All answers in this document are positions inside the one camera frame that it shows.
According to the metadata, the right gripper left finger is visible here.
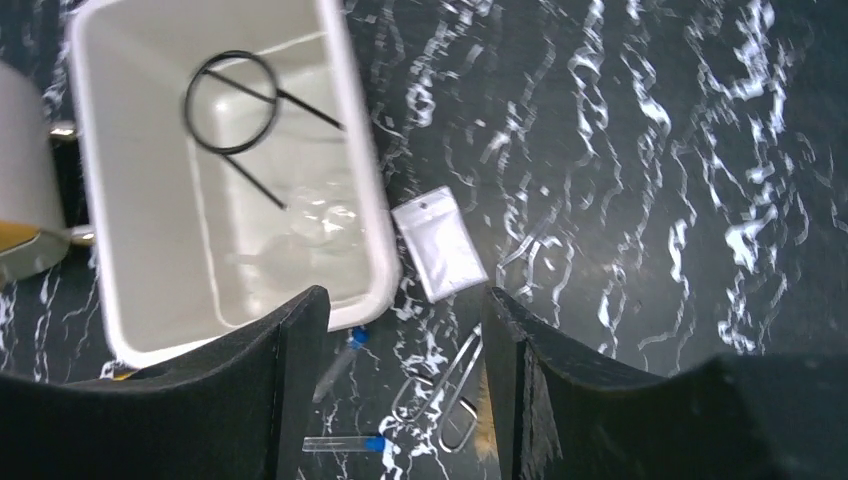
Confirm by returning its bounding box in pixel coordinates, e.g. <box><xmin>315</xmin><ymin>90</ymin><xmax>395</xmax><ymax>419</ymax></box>
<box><xmin>1</xmin><ymin>286</ymin><xmax>330</xmax><ymax>479</ymax></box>

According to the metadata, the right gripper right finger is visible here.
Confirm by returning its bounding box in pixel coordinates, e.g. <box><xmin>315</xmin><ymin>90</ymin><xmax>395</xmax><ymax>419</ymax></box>
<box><xmin>482</xmin><ymin>287</ymin><xmax>847</xmax><ymax>479</ymax></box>

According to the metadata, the clear watch glass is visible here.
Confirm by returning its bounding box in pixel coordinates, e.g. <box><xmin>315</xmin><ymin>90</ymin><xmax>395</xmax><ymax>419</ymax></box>
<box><xmin>285</xmin><ymin>186</ymin><xmax>363</xmax><ymax>254</ymax></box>

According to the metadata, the black wire ring stand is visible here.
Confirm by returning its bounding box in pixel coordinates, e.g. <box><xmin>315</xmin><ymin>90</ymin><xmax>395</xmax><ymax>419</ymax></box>
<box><xmin>181</xmin><ymin>50</ymin><xmax>349</xmax><ymax>210</ymax></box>

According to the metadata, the wooden test tube brush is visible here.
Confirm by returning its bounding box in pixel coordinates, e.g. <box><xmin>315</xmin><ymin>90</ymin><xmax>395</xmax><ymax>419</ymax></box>
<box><xmin>474</xmin><ymin>367</ymin><xmax>498</xmax><ymax>461</ymax></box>

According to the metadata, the blue capped tube upper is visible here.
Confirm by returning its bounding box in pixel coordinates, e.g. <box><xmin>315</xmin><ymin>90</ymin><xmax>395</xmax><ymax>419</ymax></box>
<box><xmin>312</xmin><ymin>326</ymin><xmax>370</xmax><ymax>403</ymax></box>

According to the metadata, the blue capped tube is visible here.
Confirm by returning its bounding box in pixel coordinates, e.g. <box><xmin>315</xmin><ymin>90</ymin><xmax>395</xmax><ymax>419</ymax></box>
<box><xmin>302</xmin><ymin>435</ymin><xmax>388</xmax><ymax>453</ymax></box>
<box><xmin>312</xmin><ymin>326</ymin><xmax>370</xmax><ymax>403</ymax></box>

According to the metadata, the blue capped tube lower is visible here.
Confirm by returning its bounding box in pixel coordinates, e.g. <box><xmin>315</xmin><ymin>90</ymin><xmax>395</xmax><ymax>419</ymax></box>
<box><xmin>302</xmin><ymin>435</ymin><xmax>388</xmax><ymax>453</ymax></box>

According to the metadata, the small white plastic bag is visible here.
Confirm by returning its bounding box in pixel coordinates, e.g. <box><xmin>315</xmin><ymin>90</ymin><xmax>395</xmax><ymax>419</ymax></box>
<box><xmin>391</xmin><ymin>186</ymin><xmax>489</xmax><ymax>303</ymax></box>

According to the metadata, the beige plastic tub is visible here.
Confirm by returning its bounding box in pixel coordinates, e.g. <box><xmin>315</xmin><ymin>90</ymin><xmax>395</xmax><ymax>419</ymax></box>
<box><xmin>68</xmin><ymin>1</ymin><xmax>401</xmax><ymax>368</ymax></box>

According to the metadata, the white orange cylindrical device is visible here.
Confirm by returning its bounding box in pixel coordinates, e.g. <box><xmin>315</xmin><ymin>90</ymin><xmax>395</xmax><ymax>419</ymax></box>
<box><xmin>1</xmin><ymin>62</ymin><xmax>95</xmax><ymax>285</ymax></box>

